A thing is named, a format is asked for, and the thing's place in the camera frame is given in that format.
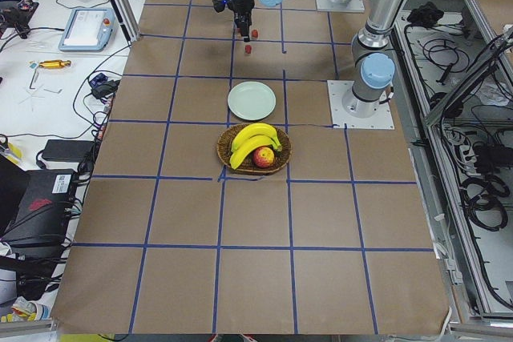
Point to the light green plate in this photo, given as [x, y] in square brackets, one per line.
[251, 100]

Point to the yellow banana bunch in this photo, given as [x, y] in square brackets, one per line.
[250, 138]

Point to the woven wicker basket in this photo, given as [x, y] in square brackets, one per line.
[248, 167]

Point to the red yellow apple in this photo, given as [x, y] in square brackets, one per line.
[263, 157]

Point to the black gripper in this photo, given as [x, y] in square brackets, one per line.
[241, 5]

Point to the black power adapter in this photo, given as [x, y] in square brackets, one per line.
[61, 150]

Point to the black laptop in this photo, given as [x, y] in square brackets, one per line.
[35, 215]

